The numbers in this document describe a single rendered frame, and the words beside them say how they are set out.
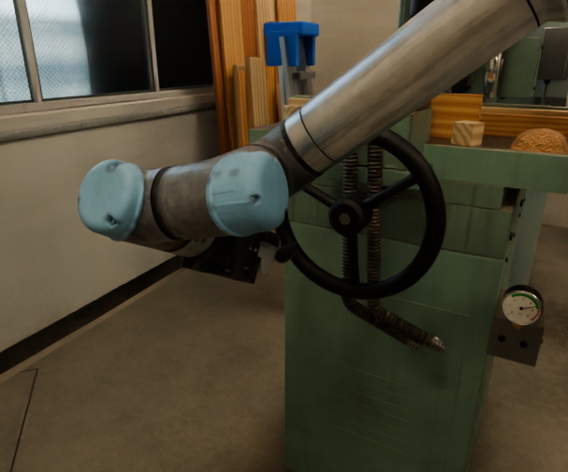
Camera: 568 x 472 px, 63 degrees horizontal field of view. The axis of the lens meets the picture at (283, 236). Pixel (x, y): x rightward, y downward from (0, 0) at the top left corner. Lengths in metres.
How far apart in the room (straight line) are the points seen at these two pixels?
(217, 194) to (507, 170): 0.56
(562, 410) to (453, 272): 0.96
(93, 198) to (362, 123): 0.27
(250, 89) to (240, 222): 1.93
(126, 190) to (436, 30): 0.31
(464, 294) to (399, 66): 0.56
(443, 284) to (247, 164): 0.60
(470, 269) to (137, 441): 1.06
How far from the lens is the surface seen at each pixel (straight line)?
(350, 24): 3.57
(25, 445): 1.65
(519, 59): 1.15
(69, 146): 1.91
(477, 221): 0.88
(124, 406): 1.66
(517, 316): 0.87
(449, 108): 0.94
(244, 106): 2.32
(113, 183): 0.46
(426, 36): 0.47
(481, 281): 0.92
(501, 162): 0.85
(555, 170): 0.85
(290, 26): 1.82
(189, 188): 0.43
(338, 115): 0.49
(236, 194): 0.40
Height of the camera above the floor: 1.04
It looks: 21 degrees down
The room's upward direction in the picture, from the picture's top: straight up
